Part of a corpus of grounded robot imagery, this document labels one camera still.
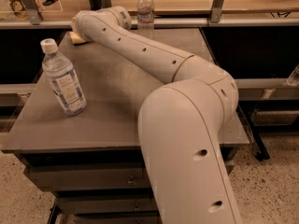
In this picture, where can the yellow sponge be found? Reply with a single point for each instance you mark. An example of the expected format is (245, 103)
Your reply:
(76, 39)

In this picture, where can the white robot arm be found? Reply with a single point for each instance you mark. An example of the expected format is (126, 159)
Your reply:
(178, 124)

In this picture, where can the blue label plastic bottle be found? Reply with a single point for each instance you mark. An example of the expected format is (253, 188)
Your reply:
(63, 79)

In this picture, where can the clear water bottle red label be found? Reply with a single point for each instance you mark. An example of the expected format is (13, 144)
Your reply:
(145, 17)

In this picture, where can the small black object on shelf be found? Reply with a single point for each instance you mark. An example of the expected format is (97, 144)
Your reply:
(49, 2)

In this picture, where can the colourful box on shelf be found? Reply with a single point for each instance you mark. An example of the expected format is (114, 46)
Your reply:
(11, 8)

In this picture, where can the grey drawer cabinet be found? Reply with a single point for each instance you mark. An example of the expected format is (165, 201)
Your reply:
(92, 162)

